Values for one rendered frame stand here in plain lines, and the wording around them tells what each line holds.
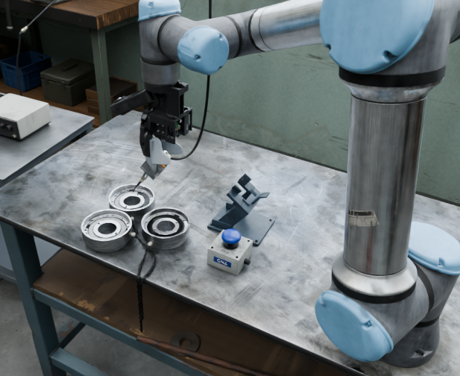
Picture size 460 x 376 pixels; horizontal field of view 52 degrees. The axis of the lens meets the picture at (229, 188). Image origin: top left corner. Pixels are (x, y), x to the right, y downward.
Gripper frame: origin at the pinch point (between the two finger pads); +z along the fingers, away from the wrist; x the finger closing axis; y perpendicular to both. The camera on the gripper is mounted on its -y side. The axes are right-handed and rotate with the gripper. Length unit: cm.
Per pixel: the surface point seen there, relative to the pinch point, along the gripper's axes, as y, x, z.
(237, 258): 25.4, -10.1, 8.7
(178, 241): 11.4, -9.4, 10.8
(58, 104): -144, 114, 68
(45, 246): -67, 21, 72
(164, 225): 5.4, -5.6, 11.8
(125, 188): -8.8, -0.3, 9.9
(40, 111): -67, 31, 18
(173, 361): 14.3, -17.1, 41.2
